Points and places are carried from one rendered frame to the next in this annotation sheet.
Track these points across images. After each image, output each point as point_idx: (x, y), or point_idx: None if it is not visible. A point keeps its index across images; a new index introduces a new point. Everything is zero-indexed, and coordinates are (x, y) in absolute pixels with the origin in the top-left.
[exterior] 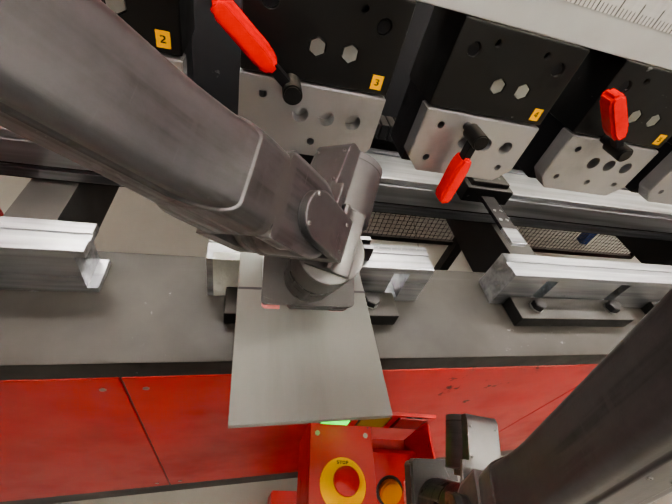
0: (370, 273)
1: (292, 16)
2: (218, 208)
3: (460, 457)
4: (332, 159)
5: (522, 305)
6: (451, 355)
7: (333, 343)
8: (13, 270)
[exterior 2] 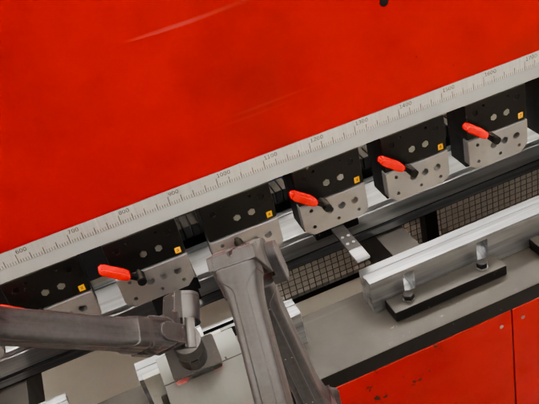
0: None
1: (127, 252)
2: (135, 344)
3: None
4: (169, 301)
5: (395, 302)
6: (342, 368)
7: (229, 389)
8: None
